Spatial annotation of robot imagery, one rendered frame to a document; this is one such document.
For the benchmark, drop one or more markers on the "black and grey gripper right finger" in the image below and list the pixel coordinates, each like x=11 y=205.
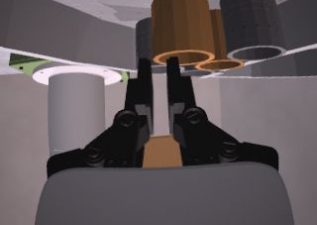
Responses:
x=205 y=143

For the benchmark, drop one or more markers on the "bronze bushing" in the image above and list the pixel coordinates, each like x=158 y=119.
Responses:
x=220 y=61
x=182 y=26

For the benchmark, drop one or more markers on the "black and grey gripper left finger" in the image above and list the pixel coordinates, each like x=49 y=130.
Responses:
x=123 y=144

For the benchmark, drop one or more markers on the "dark grey metal bushing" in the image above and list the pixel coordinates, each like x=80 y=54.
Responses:
x=198 y=72
x=144 y=45
x=252 y=29

